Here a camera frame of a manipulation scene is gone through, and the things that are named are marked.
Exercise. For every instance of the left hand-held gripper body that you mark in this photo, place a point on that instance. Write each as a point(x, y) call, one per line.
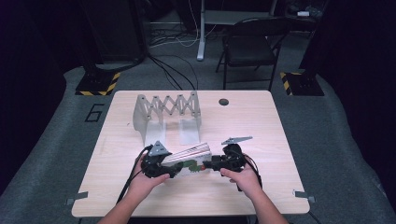
point(155, 161)

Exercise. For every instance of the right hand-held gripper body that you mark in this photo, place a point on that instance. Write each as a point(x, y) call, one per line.
point(233, 157)

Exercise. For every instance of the person's left hand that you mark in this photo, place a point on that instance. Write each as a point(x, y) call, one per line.
point(144, 183)

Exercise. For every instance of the person's right hand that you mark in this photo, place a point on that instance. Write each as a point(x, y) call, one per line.
point(243, 180)

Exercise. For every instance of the grey expandable book rack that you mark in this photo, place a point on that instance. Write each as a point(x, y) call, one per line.
point(162, 112)

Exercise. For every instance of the dark round table grommet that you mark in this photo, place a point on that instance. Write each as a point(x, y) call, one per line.
point(223, 102)

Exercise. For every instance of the yellow-black striped stand base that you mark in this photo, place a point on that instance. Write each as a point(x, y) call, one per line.
point(303, 84)
point(98, 84)

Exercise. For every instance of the black folding chair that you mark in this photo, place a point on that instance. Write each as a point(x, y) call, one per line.
point(249, 46)

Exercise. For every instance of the white desk leg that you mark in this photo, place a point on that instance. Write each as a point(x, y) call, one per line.
point(201, 31)

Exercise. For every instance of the black cabinet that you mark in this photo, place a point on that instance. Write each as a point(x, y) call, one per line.
point(118, 28)

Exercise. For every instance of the small white device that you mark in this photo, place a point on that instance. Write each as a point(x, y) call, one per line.
point(303, 13)

